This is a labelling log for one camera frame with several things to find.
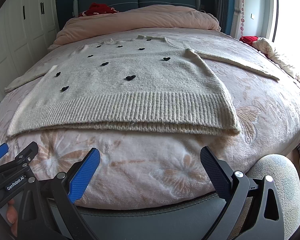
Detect pink floral bed blanket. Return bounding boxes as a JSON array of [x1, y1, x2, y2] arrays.
[[0, 28, 300, 209]]

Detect cream knit sweater black hearts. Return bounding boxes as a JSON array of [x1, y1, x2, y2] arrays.
[[7, 36, 279, 136]]

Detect person's fuzzy grey leg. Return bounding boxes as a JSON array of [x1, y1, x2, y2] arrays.
[[233, 154, 300, 240]]

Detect pink folded duvet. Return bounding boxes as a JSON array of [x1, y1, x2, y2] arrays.
[[48, 5, 221, 51]]

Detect red cloth by window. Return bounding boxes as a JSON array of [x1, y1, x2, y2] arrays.
[[239, 36, 258, 46]]

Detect dark curtain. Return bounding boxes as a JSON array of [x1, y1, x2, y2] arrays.
[[215, 0, 235, 35]]

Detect cream cloth by window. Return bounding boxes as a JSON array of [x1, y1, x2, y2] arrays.
[[252, 37, 300, 82]]

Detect person's left hand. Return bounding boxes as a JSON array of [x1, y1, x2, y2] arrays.
[[6, 199, 18, 237]]

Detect white wardrobe with red decals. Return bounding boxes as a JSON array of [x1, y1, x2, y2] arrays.
[[0, 0, 59, 102]]

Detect red pillow on bed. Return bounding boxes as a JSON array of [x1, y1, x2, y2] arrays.
[[78, 2, 118, 17]]

